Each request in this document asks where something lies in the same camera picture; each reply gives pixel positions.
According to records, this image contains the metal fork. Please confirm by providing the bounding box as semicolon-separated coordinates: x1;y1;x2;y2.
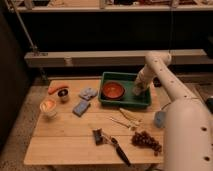
109;117;131;129

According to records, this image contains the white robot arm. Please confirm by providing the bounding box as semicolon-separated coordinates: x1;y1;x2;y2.
133;51;213;171

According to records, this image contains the orange carrot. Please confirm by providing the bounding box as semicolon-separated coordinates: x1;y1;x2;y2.
47;85;69;95

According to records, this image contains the orange bowl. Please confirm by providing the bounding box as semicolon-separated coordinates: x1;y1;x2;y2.
101;81;125;100

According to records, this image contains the bunch of dark grapes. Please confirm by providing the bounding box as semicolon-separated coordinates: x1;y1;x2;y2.
131;131;162;156

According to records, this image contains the green plastic tray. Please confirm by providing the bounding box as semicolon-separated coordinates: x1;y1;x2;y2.
98;72;152;109

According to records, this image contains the blue plastic cup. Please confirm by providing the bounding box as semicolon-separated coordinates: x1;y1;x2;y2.
154;111;165;128

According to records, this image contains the wooden spoon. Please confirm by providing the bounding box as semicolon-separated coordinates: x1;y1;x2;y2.
119;108;141;125

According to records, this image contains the grey felt eraser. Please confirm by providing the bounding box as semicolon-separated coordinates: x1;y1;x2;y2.
133;86;144;96

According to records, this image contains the wooden table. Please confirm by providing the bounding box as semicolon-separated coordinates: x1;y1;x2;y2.
24;79;163;165

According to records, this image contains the small metal cup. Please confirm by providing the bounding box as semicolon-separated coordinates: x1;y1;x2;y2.
58;89;69;103

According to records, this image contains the white upper shelf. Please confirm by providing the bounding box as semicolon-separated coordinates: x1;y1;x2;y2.
9;0;213;14

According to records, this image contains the dark chocolate wrapper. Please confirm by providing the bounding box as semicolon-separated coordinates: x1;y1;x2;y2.
93;129;104;145

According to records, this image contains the white lower shelf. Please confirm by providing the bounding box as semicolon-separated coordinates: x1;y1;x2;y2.
24;49;213;68

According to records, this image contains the white shelf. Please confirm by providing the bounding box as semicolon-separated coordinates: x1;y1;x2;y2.
9;0;213;14
24;49;213;68

